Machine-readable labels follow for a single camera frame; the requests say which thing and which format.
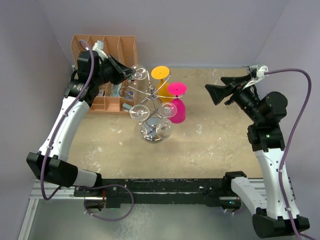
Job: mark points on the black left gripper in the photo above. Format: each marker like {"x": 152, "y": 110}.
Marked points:
{"x": 119, "y": 76}

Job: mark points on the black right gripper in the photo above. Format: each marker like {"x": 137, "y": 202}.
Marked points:
{"x": 218, "y": 93}

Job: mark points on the orange plastic wine glass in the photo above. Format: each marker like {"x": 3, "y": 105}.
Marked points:
{"x": 163, "y": 74}

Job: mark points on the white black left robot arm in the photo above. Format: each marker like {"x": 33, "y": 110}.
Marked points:
{"x": 49, "y": 163}

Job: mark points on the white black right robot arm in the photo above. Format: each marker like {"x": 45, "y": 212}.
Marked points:
{"x": 277, "y": 214}

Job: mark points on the pink plastic wine glass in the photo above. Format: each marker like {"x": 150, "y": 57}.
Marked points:
{"x": 178, "y": 89}

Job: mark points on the orange perforated desk organizer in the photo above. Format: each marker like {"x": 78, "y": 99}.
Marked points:
{"x": 124, "y": 50}

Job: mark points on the blue stapler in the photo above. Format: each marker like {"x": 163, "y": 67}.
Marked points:
{"x": 126, "y": 107}

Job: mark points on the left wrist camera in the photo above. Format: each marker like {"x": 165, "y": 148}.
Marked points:
{"x": 99, "y": 48}

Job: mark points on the chrome wire wine glass rack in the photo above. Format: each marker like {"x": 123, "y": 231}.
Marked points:
{"x": 148, "y": 129}

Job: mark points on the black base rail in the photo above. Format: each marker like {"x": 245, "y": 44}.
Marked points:
{"x": 211, "y": 192}

